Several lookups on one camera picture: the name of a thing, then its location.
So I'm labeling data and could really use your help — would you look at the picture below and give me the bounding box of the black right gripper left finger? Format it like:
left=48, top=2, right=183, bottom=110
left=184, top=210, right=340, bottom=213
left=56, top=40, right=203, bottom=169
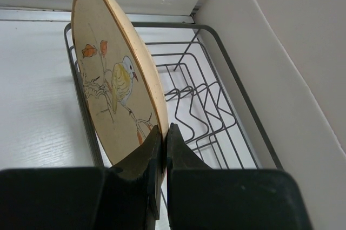
left=1, top=127, right=162, bottom=229

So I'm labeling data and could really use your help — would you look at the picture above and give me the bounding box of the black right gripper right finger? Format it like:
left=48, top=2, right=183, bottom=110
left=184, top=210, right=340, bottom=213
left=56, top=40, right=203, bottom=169
left=167, top=124, right=312, bottom=229

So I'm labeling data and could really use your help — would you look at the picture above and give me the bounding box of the beige bird plate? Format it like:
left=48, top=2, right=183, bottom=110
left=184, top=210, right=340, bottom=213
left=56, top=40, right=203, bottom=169
left=71, top=0, right=169, bottom=165

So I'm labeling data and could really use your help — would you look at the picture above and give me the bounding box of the black wire dish rack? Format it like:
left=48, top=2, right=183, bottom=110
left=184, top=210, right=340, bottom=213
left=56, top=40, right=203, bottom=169
left=64, top=21, right=284, bottom=209

